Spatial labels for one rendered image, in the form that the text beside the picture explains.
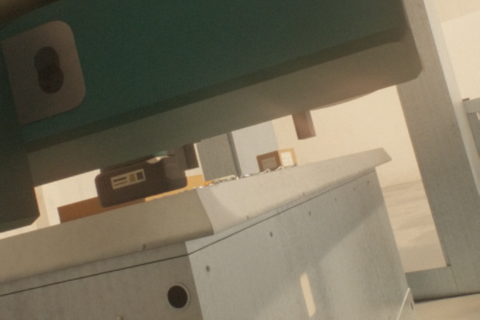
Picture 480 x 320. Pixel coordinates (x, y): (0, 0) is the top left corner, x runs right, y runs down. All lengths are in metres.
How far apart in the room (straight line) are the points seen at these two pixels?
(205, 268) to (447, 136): 1.85
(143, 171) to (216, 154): 2.08
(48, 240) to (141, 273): 0.14
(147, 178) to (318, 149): 10.06
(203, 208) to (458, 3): 9.93
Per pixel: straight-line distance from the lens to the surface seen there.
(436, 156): 2.57
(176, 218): 0.74
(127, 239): 0.78
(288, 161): 1.76
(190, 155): 0.63
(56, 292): 0.91
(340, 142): 10.69
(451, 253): 2.61
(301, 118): 0.58
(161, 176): 0.78
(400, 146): 10.48
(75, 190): 8.00
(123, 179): 0.80
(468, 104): 3.24
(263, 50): 0.22
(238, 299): 0.91
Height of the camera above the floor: 0.64
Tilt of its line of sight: 5 degrees up
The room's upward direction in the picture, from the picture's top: 14 degrees counter-clockwise
